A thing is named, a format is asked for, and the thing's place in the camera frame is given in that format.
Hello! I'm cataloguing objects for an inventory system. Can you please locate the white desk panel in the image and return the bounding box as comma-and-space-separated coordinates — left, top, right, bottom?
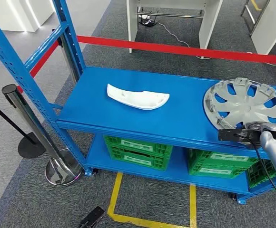
251, 0, 276, 56

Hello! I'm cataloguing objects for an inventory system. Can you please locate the grey plastic wheel hubcap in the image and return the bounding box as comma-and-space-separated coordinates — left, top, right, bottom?
203, 77, 276, 143

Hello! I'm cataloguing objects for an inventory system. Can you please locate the blue metal shelf rack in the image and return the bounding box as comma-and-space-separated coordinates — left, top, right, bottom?
0, 0, 276, 205

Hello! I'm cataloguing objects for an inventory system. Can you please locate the white desk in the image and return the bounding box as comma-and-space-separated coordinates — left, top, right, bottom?
126, 0, 225, 54

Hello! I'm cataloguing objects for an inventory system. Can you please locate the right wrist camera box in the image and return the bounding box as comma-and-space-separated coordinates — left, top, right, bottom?
218, 128, 262, 151

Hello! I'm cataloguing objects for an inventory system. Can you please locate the red barrier belt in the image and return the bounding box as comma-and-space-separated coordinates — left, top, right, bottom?
17, 40, 58, 95
76, 35, 276, 66

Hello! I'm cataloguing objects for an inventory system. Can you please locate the metal ladder frame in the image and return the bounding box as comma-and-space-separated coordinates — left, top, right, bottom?
240, 0, 271, 35

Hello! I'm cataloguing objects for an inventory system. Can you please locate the black power strip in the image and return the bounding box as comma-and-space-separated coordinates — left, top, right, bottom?
138, 14, 158, 28

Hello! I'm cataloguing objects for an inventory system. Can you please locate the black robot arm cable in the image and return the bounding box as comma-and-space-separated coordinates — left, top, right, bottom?
235, 134, 276, 206

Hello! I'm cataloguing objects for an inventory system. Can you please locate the white curved plastic part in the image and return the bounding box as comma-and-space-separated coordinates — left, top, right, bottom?
107, 83, 170, 111

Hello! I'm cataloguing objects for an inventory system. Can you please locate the green plastic crate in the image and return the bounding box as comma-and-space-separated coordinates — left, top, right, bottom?
107, 150, 170, 172
188, 162, 248, 180
103, 135, 173, 159
246, 159, 276, 193
187, 148, 259, 169

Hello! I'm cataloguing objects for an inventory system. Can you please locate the chrome stanchion post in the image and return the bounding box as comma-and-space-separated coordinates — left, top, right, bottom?
2, 84, 84, 186
57, 29, 81, 84

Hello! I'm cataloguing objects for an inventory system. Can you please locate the white cabinet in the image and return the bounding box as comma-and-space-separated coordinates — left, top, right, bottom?
0, 0, 55, 33

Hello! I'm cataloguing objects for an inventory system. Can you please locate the white floor cable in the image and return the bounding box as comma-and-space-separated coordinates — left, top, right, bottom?
157, 21, 211, 60

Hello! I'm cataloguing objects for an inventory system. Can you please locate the black stanchion post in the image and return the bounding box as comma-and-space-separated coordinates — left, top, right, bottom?
0, 95, 46, 160

